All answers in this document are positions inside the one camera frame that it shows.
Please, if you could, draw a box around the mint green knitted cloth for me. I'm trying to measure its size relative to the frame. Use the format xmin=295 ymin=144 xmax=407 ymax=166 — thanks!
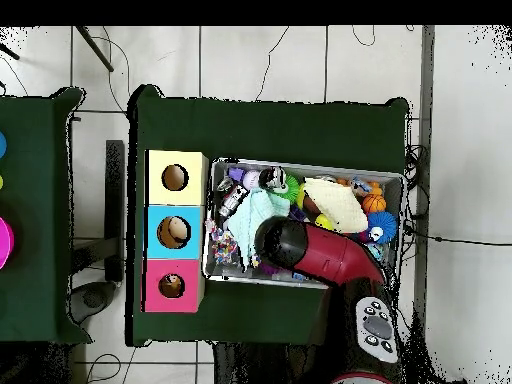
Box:
xmin=247 ymin=189 xmax=292 ymax=265

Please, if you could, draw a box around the green spiky ball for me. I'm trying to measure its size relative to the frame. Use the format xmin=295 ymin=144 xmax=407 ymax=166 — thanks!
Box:
xmin=275 ymin=174 xmax=307 ymax=208

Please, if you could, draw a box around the colourful braided rope toy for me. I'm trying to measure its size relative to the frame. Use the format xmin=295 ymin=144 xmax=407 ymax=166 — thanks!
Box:
xmin=206 ymin=219 xmax=241 ymax=269

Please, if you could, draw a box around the cream knitted cloth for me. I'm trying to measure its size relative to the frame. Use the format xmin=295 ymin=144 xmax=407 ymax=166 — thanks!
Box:
xmin=303 ymin=177 xmax=371 ymax=235

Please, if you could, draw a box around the shallow clear mesh bin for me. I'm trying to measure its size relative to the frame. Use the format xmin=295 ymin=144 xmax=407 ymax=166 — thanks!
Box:
xmin=203 ymin=158 xmax=405 ymax=289

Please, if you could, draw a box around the wooden box with three holes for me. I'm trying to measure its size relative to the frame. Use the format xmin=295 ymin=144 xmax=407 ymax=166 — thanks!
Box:
xmin=143 ymin=149 xmax=210 ymax=314

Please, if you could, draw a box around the crumpled silver can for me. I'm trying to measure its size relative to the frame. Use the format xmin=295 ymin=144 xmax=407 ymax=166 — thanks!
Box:
xmin=219 ymin=183 xmax=249 ymax=217

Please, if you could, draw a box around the white toy baseball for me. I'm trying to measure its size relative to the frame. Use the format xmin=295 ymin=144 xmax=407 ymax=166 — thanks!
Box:
xmin=242 ymin=169 xmax=264 ymax=192

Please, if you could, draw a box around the red crushed can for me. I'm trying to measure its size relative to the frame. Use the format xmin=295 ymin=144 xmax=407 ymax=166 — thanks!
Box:
xmin=259 ymin=166 xmax=288 ymax=193

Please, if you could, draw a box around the dark green table cloth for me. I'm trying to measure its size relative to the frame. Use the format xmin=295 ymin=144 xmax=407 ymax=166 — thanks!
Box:
xmin=126 ymin=83 xmax=411 ymax=353

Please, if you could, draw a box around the orange toy basketball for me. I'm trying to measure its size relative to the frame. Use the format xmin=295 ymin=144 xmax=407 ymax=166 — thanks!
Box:
xmin=362 ymin=194 xmax=388 ymax=214

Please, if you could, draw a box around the blue spiky ball with eyes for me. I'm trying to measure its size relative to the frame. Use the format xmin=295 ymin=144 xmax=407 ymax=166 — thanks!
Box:
xmin=367 ymin=211 xmax=399 ymax=244

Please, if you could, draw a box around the green side table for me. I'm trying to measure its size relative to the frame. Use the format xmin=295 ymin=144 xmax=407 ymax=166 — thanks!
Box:
xmin=0 ymin=86 xmax=93 ymax=345

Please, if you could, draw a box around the black tripod leg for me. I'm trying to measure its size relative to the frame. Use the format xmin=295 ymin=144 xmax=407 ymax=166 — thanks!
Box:
xmin=75 ymin=26 xmax=115 ymax=73

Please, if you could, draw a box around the pink disc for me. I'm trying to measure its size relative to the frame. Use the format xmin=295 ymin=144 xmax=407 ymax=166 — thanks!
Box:
xmin=0 ymin=215 xmax=16 ymax=272

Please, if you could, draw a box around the black cable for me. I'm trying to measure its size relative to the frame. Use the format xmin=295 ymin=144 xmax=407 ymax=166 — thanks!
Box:
xmin=403 ymin=227 xmax=512 ymax=248

